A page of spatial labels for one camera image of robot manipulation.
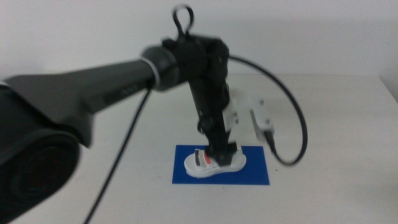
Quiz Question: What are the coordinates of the white shoe with coloured stripes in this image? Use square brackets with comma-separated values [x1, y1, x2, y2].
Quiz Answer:
[183, 146, 248, 179]

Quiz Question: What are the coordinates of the blue rectangular mat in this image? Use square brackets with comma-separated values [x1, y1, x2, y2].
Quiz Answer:
[172, 144, 271, 186]

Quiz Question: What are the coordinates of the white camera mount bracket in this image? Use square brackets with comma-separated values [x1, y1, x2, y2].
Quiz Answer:
[221, 95, 259, 132]

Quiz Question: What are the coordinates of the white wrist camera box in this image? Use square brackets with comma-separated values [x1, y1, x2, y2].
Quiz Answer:
[249, 97, 275, 140]

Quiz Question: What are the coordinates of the black camera cable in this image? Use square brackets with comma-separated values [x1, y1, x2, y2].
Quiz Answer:
[228, 55, 309, 167]

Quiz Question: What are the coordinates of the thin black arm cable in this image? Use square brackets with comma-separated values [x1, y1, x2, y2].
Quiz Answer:
[82, 86, 154, 224]

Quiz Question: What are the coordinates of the black cable loop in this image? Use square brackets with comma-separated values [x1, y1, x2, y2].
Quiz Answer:
[172, 4, 195, 39]

